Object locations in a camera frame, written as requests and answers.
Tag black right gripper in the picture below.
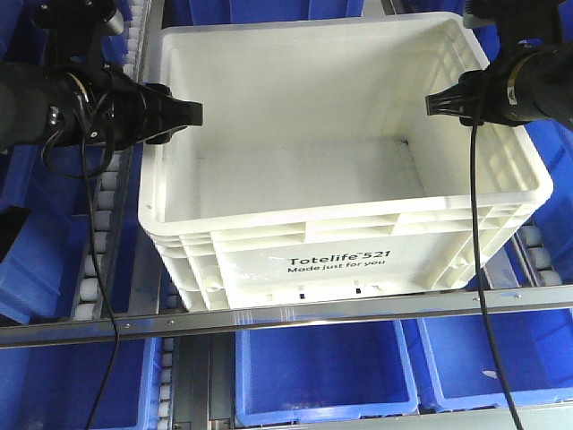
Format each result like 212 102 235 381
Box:
425 51 531 126

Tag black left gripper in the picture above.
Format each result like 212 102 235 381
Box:
62 65 203 151

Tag white plastic tote bin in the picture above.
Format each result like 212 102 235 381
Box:
138 12 553 312

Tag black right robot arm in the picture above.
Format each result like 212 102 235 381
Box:
425 42 572 130

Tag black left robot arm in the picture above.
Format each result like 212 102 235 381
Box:
1 62 203 151

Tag tall blue bin left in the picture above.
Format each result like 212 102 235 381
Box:
1 146 84 323

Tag blue bin lower right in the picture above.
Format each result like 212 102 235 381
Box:
402 309 572 412

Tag blue bin lower middle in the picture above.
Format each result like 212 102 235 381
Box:
235 321 418 426

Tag blue bin lower left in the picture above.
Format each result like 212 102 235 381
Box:
1 339 162 429

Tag right roller conveyor track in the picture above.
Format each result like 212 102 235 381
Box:
511 223 562 287

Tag black right cable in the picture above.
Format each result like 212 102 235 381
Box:
468 80 525 430

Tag black cable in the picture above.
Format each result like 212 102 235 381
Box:
468 80 525 430
42 73 122 430

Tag black left cable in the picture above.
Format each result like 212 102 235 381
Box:
42 73 122 430

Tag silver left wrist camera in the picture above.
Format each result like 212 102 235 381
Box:
32 0 124 69

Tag silver front shelf rail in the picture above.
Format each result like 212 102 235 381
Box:
1 285 572 348

